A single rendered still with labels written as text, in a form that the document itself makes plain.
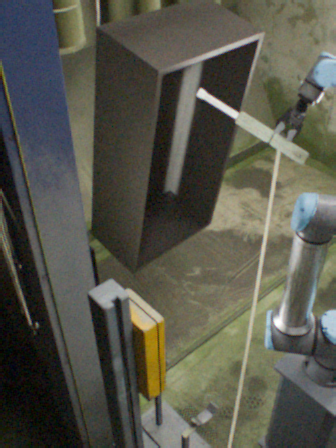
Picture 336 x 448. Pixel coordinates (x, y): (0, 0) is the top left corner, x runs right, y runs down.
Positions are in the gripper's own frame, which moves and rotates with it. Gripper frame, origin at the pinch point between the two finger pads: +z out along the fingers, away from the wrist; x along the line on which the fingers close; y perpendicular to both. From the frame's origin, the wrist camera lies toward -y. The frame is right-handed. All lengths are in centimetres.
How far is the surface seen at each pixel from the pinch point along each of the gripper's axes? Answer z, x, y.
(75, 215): 35, 42, -71
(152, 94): 6, 49, -14
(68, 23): 19, 127, 84
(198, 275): 113, -10, 89
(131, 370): 38, 8, -111
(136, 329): 26, 12, -114
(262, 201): 74, -27, 173
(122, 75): 8, 64, -7
